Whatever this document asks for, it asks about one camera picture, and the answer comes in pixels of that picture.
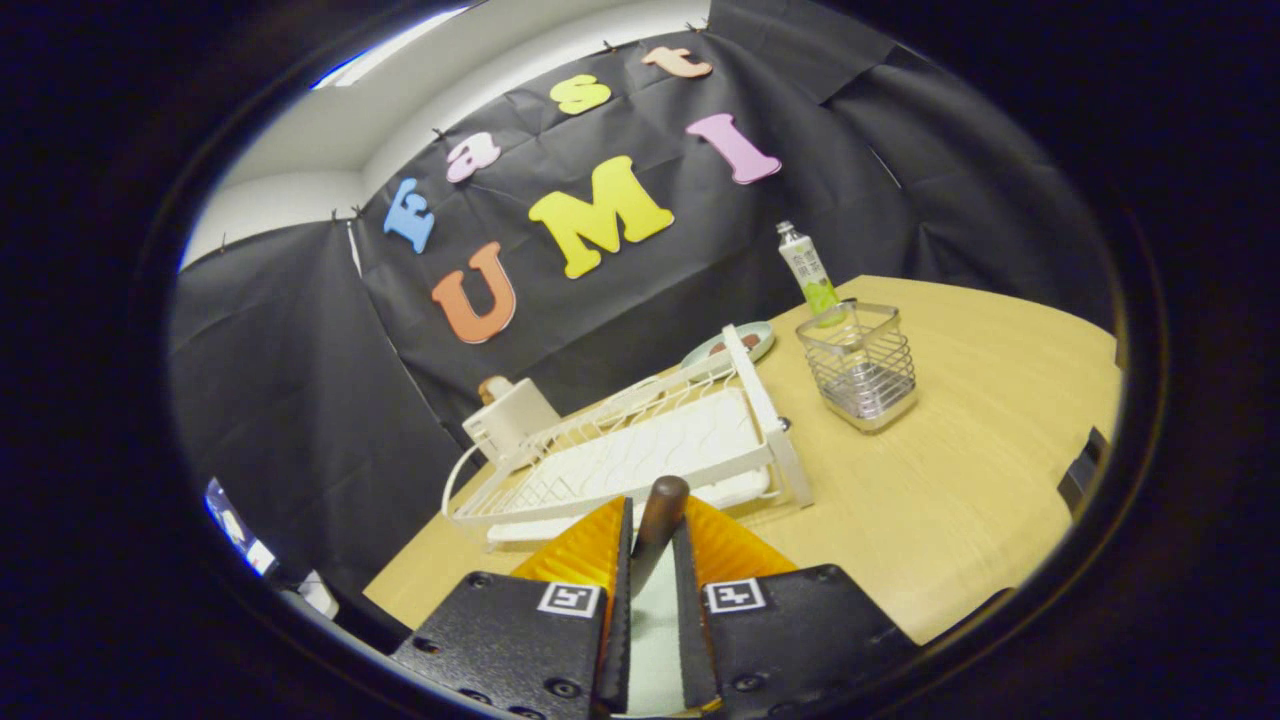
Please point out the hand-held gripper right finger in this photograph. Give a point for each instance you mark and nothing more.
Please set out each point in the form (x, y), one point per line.
(695, 650)

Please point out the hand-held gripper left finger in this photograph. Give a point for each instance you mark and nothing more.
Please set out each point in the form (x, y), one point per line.
(618, 640)

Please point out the pale green plate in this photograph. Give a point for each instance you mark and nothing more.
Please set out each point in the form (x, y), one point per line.
(655, 650)

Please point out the white toaster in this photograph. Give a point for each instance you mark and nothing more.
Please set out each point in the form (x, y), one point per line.
(515, 420)

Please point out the brown bread slice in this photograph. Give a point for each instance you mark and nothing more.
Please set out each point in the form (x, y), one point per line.
(494, 388)

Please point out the small pale saucer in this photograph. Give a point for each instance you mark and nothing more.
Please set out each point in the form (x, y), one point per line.
(703, 353)

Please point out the white object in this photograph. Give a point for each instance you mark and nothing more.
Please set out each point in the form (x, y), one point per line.
(320, 595)

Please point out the brown food piece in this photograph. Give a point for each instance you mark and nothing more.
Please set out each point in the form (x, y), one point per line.
(748, 341)

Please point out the bright screen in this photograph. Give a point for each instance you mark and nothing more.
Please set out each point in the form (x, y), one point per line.
(240, 525)

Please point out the clear bottle with green label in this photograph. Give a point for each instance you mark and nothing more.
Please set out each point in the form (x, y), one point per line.
(805, 265)

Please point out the black chair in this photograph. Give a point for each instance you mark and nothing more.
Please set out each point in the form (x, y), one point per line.
(1082, 472)

